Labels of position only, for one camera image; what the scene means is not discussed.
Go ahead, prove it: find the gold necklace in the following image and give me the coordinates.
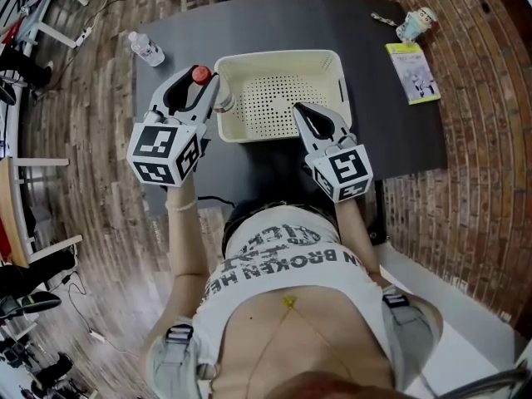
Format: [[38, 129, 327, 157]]
[[249, 296, 354, 394]]

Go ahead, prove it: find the clear plastic water bottle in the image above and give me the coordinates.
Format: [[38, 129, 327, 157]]
[[127, 31, 166, 68]]

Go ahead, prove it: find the person's left forearm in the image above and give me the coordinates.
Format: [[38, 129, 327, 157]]
[[164, 176, 211, 328]]

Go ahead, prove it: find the grey left harness strap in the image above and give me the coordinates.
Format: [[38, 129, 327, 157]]
[[145, 318, 219, 399]]

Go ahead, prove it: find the person's chest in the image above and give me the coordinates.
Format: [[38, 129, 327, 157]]
[[211, 288, 396, 399]]

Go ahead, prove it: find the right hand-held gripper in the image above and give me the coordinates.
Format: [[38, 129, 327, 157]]
[[293, 102, 374, 204]]

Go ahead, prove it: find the black case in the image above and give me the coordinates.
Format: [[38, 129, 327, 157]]
[[365, 179, 390, 247]]

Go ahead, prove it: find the cream perforated plastic basket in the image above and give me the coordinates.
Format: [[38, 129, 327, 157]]
[[214, 49, 353, 144]]

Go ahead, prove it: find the cartoon figurine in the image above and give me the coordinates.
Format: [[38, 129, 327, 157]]
[[395, 7, 441, 45]]

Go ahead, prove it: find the person's right forearm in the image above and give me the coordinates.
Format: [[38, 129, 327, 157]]
[[334, 195, 386, 290]]

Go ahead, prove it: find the yellow-green book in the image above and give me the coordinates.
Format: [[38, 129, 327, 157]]
[[384, 42, 442, 106]]

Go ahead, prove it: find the dark grey table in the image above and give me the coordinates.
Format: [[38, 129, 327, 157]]
[[132, 0, 449, 215]]

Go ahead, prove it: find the grey right harness strap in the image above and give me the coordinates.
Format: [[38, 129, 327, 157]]
[[381, 285, 437, 390]]

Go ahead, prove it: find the wooden table with white legs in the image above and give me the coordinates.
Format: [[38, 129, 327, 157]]
[[0, 157, 84, 269]]

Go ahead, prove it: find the pale wrist bracelet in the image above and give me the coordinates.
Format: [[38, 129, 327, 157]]
[[165, 199, 199, 213]]

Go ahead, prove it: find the head camera mount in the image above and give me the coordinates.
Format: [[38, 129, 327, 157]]
[[452, 366, 532, 399]]

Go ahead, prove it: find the grey harness strap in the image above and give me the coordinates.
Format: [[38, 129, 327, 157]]
[[145, 318, 219, 399], [381, 285, 437, 390]]

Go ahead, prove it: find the white printed t-shirt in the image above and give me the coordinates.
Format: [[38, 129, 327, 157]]
[[193, 205, 400, 369]]

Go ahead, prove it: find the braided cord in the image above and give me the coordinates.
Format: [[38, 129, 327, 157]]
[[370, 12, 399, 27]]

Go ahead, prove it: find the red-capped white bottle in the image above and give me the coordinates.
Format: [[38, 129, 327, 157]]
[[185, 65, 237, 114]]

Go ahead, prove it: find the white desk with red graphic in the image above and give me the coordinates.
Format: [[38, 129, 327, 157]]
[[0, 0, 89, 57]]

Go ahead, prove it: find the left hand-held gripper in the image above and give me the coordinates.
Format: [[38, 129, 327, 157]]
[[126, 66, 220, 189]]

